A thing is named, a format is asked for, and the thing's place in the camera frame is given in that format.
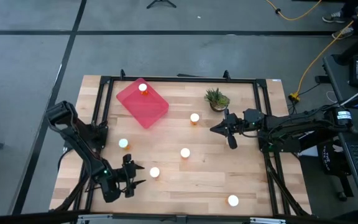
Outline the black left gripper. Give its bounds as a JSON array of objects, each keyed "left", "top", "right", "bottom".
[{"left": 116, "top": 153, "right": 147, "bottom": 199}]

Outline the dark grey desk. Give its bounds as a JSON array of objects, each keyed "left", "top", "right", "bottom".
[{"left": 321, "top": 54, "right": 358, "bottom": 210}]

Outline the yellow extension cable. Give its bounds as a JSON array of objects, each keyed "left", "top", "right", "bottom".
[{"left": 288, "top": 0, "right": 358, "bottom": 103}]

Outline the silver aluminium extrusion bar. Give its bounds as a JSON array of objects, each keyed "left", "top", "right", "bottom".
[
  {"left": 76, "top": 213, "right": 113, "bottom": 224},
  {"left": 249, "top": 217, "right": 287, "bottom": 224}
]

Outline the succulent plant in black pot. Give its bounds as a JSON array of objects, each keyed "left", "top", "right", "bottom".
[{"left": 204, "top": 87, "right": 231, "bottom": 113}]

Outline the person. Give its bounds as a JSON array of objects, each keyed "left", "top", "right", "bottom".
[{"left": 321, "top": 0, "right": 358, "bottom": 40}]

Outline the black aluminium table frame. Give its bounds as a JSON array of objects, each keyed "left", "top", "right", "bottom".
[{"left": 48, "top": 68, "right": 312, "bottom": 218}]

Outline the pink plastic basket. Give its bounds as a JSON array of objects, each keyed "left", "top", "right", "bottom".
[{"left": 116, "top": 77, "right": 170, "bottom": 130}]

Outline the yellow cable with black ball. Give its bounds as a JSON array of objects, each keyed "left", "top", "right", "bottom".
[{"left": 265, "top": 0, "right": 323, "bottom": 22}]

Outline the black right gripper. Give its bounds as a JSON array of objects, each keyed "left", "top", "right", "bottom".
[{"left": 209, "top": 108, "right": 246, "bottom": 151}]

